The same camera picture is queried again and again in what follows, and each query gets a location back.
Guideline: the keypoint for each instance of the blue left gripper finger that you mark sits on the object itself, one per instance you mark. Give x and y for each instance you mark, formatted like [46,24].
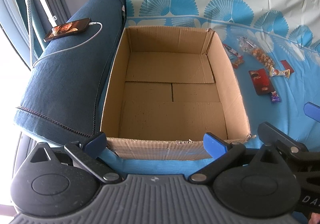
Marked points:
[312,110]

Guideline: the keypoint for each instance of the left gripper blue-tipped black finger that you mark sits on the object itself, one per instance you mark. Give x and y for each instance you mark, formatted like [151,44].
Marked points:
[224,155]
[85,155]

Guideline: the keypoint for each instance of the purple candy wrapper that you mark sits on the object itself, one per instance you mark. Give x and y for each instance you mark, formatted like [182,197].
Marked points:
[275,98]

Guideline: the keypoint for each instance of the small red packet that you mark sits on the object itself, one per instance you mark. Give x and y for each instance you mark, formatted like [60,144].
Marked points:
[287,65]

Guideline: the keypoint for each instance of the yellow white candy bar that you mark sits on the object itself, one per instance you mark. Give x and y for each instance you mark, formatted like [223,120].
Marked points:
[276,72]

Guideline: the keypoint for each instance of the dark red snack packet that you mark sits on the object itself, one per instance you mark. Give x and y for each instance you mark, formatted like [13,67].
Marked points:
[261,82]

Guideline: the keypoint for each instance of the red white candy wrapper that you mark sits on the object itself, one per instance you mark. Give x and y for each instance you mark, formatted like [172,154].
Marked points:
[236,63]

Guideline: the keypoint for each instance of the clear bag of nuts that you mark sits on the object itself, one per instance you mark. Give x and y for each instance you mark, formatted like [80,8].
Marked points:
[254,50]

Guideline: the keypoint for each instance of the red Nescafe coffee stick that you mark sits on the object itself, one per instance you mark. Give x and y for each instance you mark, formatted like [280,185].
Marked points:
[232,54]

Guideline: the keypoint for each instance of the person's hand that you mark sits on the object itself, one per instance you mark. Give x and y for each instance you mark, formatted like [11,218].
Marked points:
[314,218]

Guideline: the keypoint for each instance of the blue fabric sofa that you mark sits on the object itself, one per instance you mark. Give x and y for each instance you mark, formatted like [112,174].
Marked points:
[65,95]

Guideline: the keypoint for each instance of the open cardboard box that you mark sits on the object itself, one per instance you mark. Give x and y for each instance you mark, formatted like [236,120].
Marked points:
[168,87]

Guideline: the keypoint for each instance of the black smartphone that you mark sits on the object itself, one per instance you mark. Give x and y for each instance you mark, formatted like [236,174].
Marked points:
[67,29]

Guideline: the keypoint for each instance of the white metal stand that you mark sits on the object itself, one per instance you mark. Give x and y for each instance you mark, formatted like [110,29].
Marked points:
[14,24]

